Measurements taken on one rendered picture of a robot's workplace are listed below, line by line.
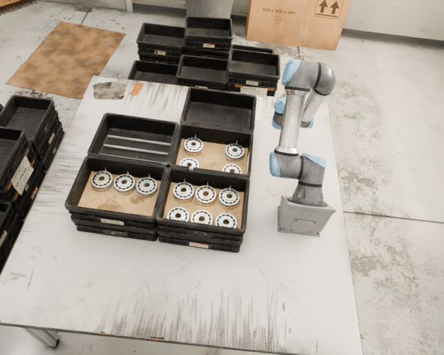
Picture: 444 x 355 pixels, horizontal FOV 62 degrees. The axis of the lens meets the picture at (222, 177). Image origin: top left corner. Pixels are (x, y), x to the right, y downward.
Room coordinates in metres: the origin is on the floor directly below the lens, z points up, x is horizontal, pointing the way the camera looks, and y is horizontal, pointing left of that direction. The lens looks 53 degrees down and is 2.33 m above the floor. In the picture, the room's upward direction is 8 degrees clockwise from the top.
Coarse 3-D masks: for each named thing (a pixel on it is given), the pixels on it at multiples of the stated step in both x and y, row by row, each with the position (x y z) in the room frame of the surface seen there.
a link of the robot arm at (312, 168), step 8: (304, 160) 1.12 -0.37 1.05; (312, 160) 1.12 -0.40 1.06; (320, 160) 1.12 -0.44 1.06; (304, 168) 1.09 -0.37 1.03; (312, 168) 1.09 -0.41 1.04; (320, 168) 1.10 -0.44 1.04; (304, 176) 1.07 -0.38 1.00; (312, 176) 1.07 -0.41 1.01; (320, 176) 1.08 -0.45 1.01; (320, 184) 1.05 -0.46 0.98
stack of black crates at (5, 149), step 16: (0, 128) 1.44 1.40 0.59; (16, 128) 1.46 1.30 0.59; (0, 144) 1.39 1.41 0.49; (16, 144) 1.33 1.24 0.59; (0, 160) 1.28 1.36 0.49; (16, 160) 1.27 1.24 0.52; (32, 160) 1.39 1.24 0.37; (0, 176) 1.10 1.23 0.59; (32, 176) 1.33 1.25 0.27; (0, 192) 1.06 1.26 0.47; (16, 192) 1.13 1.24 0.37; (32, 192) 1.25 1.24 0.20; (16, 208) 1.08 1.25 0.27
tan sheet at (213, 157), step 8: (208, 144) 1.33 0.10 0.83; (216, 144) 1.34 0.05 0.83; (224, 144) 1.35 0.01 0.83; (184, 152) 1.25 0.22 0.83; (208, 152) 1.28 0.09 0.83; (216, 152) 1.28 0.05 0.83; (224, 152) 1.29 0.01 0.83; (200, 160) 1.22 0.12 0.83; (208, 160) 1.22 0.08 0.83; (216, 160) 1.23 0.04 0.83; (224, 160) 1.24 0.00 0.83; (208, 168) 1.17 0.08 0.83; (216, 168) 1.18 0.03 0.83
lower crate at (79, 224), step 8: (80, 224) 0.78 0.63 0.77; (88, 224) 0.77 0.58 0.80; (96, 224) 0.77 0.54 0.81; (104, 224) 0.77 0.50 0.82; (96, 232) 0.78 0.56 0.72; (104, 232) 0.78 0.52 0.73; (112, 232) 0.78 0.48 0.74; (120, 232) 0.78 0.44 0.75; (128, 232) 0.78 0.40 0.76; (136, 232) 0.78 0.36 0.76; (144, 232) 0.78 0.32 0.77; (152, 232) 0.77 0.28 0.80; (152, 240) 0.78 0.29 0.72
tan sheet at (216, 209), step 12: (168, 192) 0.99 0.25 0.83; (216, 192) 1.03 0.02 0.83; (240, 192) 1.05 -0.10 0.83; (168, 204) 0.92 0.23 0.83; (180, 204) 0.93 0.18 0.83; (192, 204) 0.94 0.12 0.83; (216, 204) 0.96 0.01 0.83; (240, 204) 0.98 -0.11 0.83; (216, 216) 0.89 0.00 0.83; (240, 216) 0.91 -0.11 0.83; (240, 228) 0.84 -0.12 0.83
